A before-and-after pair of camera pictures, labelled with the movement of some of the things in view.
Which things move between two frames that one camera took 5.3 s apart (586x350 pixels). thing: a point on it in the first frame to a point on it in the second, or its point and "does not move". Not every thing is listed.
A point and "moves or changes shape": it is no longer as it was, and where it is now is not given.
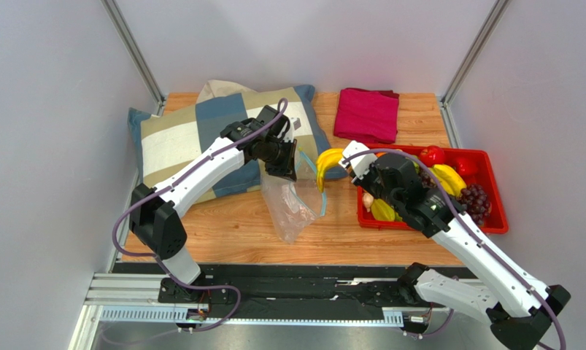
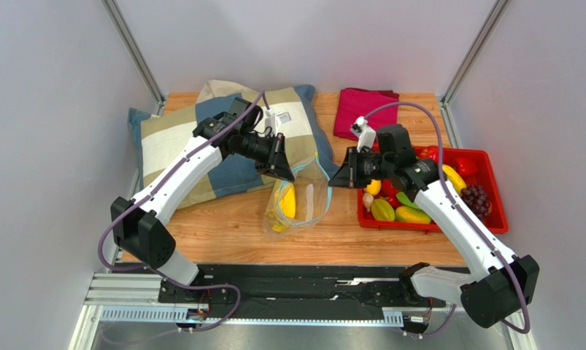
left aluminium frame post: [136, 52] does not move
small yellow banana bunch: [449, 179] does not move
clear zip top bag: [294, 204] moves or changes shape
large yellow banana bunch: [326, 160] to [286, 208]
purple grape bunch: [473, 198] does not move
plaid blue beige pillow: [166, 141] does not move
